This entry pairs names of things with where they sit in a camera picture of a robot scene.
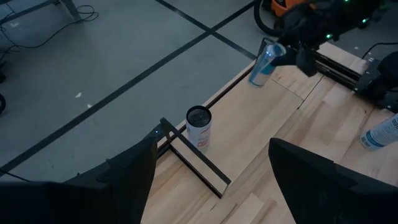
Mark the grey metal desk leg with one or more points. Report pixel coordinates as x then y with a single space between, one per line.
73 11

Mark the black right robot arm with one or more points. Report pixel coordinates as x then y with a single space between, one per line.
379 81

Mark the white Celsius Peach Vibe can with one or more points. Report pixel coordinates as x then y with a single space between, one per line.
199 130

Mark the orange shop vacuum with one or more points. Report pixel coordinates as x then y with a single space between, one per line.
259 21
289 4

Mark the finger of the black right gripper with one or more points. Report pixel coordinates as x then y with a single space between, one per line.
284 59
306 62

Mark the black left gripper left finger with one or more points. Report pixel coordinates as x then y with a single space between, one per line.
93 199

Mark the white Celsius Arctic Vibe can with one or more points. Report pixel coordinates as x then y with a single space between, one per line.
381 133

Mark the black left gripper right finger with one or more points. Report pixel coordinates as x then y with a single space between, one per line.
326 196

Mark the black frame wooden shelf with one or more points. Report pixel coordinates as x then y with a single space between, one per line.
248 124

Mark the silver blue Red Bull can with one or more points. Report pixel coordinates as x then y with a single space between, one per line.
262 68

